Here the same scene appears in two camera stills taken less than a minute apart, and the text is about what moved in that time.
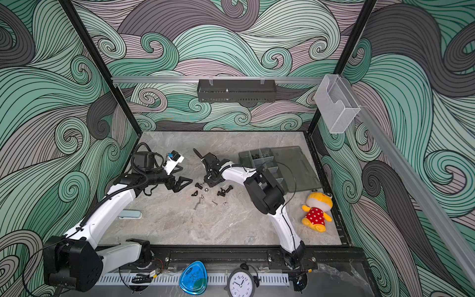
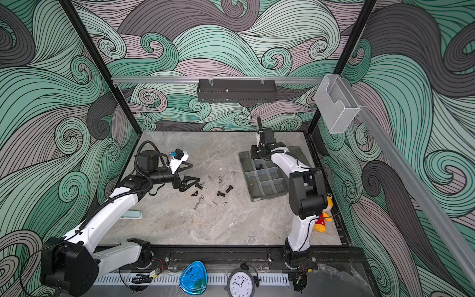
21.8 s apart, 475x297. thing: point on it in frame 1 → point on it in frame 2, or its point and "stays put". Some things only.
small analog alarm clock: x=242 y=282 stays put
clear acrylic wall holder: x=337 y=103 stays put
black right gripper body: x=211 y=180 → x=256 y=152
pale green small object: x=130 y=214 stays put
